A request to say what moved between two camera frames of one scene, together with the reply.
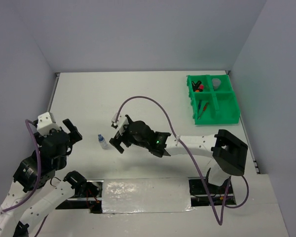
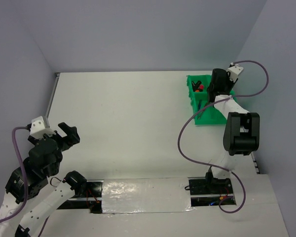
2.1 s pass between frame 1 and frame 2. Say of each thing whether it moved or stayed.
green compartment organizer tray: stayed
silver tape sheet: stayed
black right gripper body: moved
